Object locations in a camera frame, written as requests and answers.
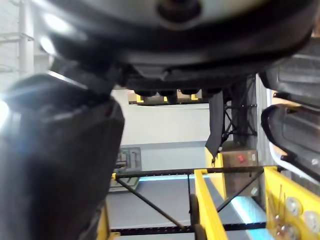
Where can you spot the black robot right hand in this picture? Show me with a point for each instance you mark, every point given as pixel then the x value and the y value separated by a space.
pixel 57 155

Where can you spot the black diagonal shelf brace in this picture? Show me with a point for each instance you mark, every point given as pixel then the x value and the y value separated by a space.
pixel 150 203
pixel 240 191

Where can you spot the yellow metal shelf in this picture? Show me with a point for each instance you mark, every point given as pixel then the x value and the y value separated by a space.
pixel 282 180

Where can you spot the grey tool tray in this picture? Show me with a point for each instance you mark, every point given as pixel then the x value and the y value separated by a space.
pixel 130 157

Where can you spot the yellow storage rack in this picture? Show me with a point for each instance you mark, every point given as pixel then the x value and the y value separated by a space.
pixel 140 100

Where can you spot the black caster wheel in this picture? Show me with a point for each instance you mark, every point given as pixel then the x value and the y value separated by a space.
pixel 200 233
pixel 194 208

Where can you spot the black hanging cloth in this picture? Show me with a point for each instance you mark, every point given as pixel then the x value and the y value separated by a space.
pixel 216 125

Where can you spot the cardboard box with red label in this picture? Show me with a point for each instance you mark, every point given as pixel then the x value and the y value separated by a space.
pixel 237 176

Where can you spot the thin metal rods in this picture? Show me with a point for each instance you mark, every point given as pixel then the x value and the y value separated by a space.
pixel 281 200

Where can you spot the black plastic housing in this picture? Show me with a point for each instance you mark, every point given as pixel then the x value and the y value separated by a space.
pixel 295 75
pixel 295 135

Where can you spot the silver round weight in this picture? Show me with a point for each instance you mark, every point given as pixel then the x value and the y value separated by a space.
pixel 312 221
pixel 293 205
pixel 288 233

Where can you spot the black perforated shelf rail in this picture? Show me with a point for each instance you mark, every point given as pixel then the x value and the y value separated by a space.
pixel 240 226
pixel 162 173

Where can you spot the dark metal truss frame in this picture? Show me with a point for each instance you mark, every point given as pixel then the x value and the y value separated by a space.
pixel 250 120

